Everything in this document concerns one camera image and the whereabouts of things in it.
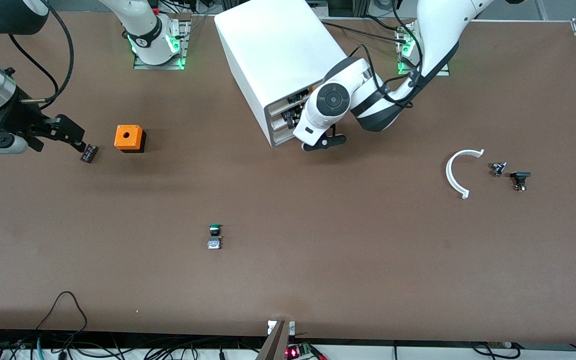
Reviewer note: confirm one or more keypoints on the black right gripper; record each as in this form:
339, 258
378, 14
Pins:
12, 118

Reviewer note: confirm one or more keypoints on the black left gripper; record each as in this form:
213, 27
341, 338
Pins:
292, 114

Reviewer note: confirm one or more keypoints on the white plastic drawer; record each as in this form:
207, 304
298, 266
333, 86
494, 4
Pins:
282, 136
275, 121
278, 111
280, 128

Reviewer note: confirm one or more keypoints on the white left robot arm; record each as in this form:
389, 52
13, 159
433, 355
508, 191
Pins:
438, 30

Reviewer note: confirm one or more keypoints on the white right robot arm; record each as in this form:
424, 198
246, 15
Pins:
143, 20

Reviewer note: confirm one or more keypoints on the green push button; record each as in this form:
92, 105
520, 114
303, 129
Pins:
214, 237

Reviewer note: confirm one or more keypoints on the small black terminal block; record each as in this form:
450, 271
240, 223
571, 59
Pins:
89, 153

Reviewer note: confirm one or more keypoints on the orange box with black base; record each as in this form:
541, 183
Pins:
128, 136

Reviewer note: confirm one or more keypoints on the small grey metal component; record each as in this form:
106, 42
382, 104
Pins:
497, 169

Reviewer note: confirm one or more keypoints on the circuit board with red light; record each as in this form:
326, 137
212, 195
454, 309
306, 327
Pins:
298, 352

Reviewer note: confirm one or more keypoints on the black and blue switch component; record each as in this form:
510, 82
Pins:
298, 96

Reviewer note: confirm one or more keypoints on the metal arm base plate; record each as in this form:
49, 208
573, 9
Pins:
184, 55
402, 67

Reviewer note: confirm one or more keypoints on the white semicircular plastic bracket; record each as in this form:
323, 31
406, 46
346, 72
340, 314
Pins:
449, 175

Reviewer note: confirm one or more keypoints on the black flat-headed switch component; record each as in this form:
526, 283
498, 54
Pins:
520, 176

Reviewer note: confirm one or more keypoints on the grey camera mount beam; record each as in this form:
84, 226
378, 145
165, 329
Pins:
275, 345

